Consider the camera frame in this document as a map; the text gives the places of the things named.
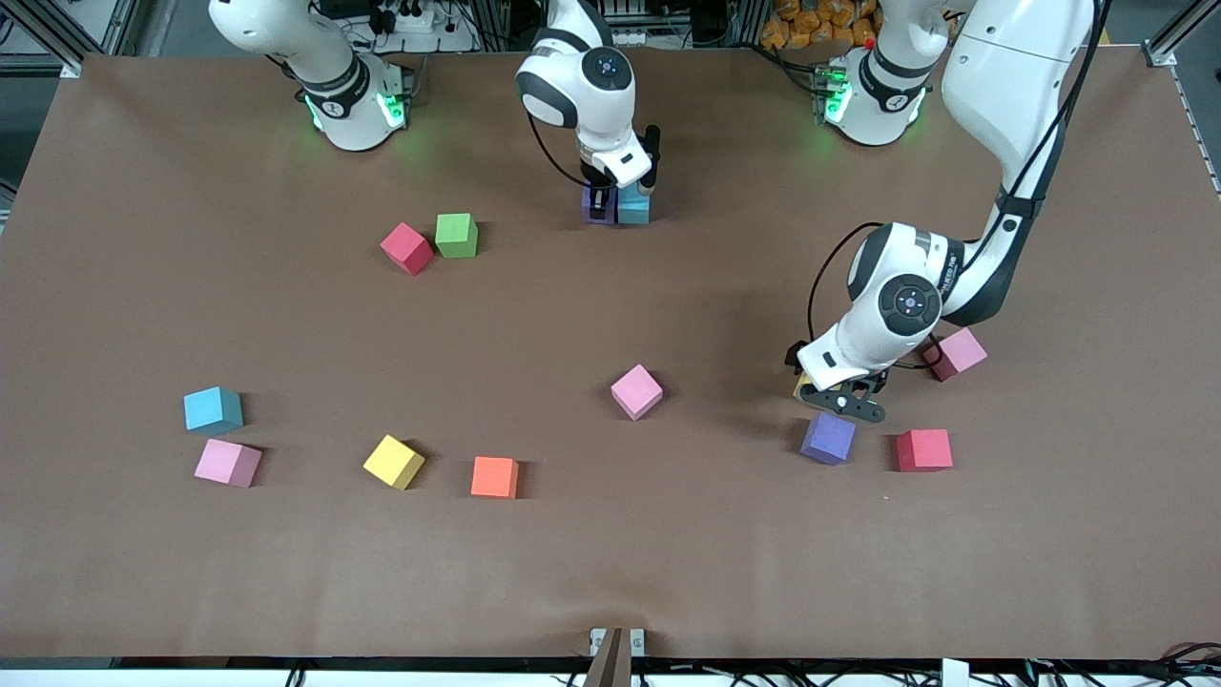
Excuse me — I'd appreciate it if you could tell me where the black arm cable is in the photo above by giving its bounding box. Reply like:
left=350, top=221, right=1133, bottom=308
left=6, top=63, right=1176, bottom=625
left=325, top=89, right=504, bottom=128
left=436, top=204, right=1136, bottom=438
left=526, top=110, right=592, bottom=189
left=807, top=0, right=1115, bottom=349

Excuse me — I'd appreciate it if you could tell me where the green foam cube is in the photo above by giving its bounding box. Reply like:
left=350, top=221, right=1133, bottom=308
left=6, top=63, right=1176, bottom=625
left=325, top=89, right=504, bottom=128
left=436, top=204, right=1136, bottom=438
left=434, top=213, right=479, bottom=260

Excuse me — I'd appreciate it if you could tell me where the metal clamp bracket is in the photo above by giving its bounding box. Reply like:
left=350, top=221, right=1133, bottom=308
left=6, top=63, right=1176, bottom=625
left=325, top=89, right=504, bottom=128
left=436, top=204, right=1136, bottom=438
left=589, top=627, right=647, bottom=687

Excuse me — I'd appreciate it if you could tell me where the brown table cover sheet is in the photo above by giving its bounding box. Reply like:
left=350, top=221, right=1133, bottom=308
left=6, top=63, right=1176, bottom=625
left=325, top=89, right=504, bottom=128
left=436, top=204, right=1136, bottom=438
left=0, top=48, right=1221, bottom=661

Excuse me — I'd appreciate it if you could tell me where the white power strip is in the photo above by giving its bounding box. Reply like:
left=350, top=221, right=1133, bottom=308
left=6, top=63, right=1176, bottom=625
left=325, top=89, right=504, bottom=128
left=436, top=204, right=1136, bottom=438
left=367, top=5, right=478, bottom=53

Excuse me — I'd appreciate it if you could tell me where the pink foam cube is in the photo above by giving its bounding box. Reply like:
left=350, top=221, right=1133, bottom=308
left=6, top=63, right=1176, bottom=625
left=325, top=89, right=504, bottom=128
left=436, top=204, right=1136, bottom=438
left=930, top=327, right=989, bottom=383
left=610, top=364, right=664, bottom=422
left=194, top=438, right=263, bottom=489

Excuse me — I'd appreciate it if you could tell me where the orange mesh bag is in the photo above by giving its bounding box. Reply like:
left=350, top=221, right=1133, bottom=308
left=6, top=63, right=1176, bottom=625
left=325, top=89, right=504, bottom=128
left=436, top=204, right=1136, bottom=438
left=760, top=0, right=883, bottom=51

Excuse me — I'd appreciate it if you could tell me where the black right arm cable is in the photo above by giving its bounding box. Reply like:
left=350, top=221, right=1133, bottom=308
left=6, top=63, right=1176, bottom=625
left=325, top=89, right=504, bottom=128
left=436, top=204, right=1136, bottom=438
left=526, top=110, right=592, bottom=189

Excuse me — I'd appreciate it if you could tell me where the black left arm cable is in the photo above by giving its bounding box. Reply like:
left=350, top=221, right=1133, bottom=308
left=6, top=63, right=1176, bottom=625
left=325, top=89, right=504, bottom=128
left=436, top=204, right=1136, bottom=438
left=807, top=0, right=1115, bottom=349

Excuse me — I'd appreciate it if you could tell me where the red foam cube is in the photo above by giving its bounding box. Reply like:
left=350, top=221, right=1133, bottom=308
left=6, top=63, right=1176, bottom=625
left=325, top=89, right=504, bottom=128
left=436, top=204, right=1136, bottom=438
left=895, top=428, right=954, bottom=473
left=380, top=222, right=436, bottom=278

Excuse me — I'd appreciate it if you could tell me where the orange foam cube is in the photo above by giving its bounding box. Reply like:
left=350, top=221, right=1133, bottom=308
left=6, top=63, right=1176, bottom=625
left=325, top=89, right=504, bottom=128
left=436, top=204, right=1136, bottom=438
left=470, top=456, right=521, bottom=500

